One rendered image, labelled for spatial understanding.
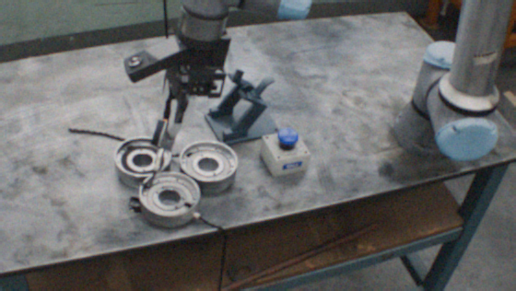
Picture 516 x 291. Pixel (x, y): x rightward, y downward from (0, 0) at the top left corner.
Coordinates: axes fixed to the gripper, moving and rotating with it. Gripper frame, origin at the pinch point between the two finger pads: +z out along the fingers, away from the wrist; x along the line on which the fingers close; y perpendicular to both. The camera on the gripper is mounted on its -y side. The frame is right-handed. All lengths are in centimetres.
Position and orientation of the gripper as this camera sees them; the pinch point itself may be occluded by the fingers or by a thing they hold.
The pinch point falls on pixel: (167, 125)
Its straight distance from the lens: 118.7
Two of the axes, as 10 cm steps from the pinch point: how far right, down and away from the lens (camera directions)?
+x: -3.4, -6.8, 6.6
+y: 9.1, -0.7, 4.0
